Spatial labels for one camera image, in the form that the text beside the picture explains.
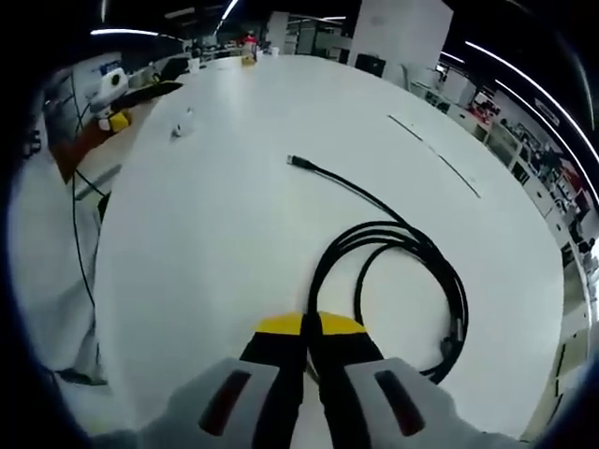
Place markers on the black box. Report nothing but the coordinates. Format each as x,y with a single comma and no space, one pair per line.
370,65

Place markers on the bottle with yellow drink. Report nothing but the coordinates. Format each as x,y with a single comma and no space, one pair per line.
248,52

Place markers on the person's white clothing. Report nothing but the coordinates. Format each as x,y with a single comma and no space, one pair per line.
51,262

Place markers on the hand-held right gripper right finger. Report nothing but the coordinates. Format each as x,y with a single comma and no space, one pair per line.
339,374

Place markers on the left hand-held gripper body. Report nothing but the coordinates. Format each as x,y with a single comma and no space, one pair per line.
110,89

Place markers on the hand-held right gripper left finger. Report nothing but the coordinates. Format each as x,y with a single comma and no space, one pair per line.
273,374

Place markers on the white charger adapter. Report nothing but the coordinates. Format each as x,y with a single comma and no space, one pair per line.
183,124

